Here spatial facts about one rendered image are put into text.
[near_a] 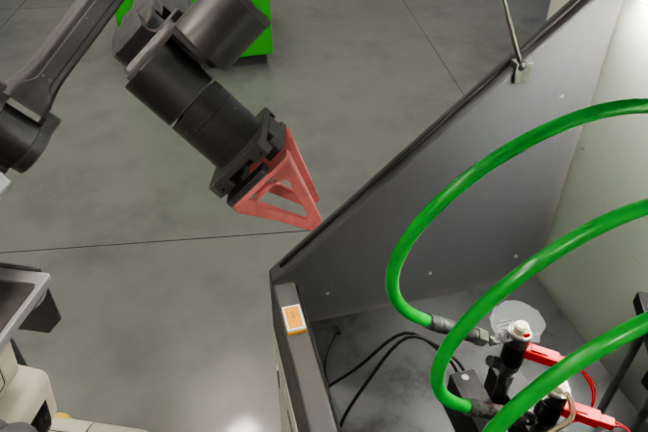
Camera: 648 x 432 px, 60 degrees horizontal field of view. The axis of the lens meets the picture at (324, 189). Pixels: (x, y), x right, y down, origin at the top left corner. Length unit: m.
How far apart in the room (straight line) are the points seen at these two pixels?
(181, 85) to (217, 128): 0.05
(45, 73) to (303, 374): 0.57
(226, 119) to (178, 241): 2.08
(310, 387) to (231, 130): 0.48
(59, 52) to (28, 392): 0.59
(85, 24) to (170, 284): 1.59
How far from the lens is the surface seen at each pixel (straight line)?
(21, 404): 1.15
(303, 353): 0.90
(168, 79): 0.48
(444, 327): 0.66
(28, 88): 0.90
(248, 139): 0.49
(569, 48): 0.94
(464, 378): 0.86
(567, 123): 0.55
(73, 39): 0.91
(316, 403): 0.85
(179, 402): 2.03
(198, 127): 0.49
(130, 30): 0.55
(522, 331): 0.74
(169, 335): 2.20
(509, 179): 1.03
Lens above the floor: 1.67
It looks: 37 degrees down
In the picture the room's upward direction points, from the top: straight up
